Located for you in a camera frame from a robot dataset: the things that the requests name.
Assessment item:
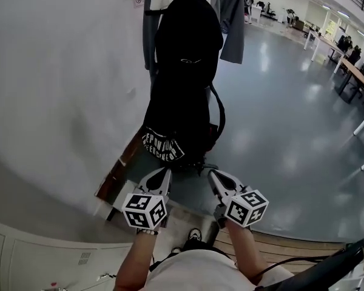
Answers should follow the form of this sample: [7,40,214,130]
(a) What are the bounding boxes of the beige metal locker cabinet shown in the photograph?
[0,216,134,291]

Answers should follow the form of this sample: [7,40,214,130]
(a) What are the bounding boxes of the black cap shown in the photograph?
[154,0,224,83]

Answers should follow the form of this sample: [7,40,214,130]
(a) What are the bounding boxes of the dark grey garment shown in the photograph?
[142,0,162,71]

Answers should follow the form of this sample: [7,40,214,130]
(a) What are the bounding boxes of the black flat panel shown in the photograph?
[278,239,364,291]

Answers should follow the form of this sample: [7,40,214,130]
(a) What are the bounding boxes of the wooden desk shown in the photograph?
[333,58,364,104]

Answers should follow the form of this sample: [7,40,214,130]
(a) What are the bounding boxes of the black printed tote bag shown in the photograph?
[142,68,221,171]

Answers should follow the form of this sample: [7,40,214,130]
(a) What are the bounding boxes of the person's right forearm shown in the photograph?
[226,221,269,284]

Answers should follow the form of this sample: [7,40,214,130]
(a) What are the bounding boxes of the person's white shirt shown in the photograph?
[145,249,295,291]

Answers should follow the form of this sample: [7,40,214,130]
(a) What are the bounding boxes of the wooden steps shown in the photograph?
[214,229,346,266]

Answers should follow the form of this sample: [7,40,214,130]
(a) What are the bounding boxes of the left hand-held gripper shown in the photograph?
[122,167,173,230]

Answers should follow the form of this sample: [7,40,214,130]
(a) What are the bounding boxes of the person's black trousers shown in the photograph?
[150,241,231,269]

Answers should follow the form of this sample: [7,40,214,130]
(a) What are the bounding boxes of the brown baseboard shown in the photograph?
[93,129,146,199]

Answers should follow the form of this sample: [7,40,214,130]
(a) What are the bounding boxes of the white bead bracelet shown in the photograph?
[135,227,160,236]

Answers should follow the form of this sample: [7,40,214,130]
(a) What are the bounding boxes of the black rig cable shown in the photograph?
[251,252,346,284]

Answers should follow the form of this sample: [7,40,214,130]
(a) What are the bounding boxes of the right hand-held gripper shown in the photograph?
[207,169,270,229]

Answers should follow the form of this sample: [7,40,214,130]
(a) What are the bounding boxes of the person's left forearm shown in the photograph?
[113,230,158,291]

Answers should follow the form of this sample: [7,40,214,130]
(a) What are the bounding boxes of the white wall box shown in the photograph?
[107,179,140,221]

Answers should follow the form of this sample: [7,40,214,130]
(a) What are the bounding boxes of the black backpack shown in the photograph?
[181,122,221,171]

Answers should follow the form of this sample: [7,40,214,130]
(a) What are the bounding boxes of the dark jacket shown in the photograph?
[212,0,245,64]

